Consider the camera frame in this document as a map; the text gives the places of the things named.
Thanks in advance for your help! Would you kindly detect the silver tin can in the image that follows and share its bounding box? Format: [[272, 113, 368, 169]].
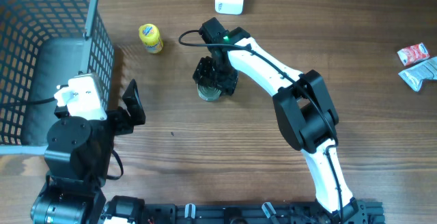
[[197, 85, 221, 102]]

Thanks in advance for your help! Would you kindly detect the yellow lidded jar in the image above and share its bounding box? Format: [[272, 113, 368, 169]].
[[139, 23, 164, 54]]

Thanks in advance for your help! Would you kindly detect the silver foil sachet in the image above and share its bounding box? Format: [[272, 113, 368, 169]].
[[398, 57, 436, 92]]

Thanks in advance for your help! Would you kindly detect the red juice carton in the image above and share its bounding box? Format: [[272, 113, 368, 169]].
[[397, 43, 430, 66]]

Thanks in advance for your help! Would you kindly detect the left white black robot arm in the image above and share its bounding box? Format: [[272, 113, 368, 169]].
[[30, 74, 146, 224]]

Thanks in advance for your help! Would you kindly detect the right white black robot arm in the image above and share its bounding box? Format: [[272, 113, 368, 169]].
[[193, 18, 353, 214]]

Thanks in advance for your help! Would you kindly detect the grey plastic mesh basket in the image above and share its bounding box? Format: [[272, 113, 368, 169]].
[[1, 0, 115, 155]]

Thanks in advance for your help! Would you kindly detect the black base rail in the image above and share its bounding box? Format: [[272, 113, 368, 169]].
[[140, 199, 386, 224]]

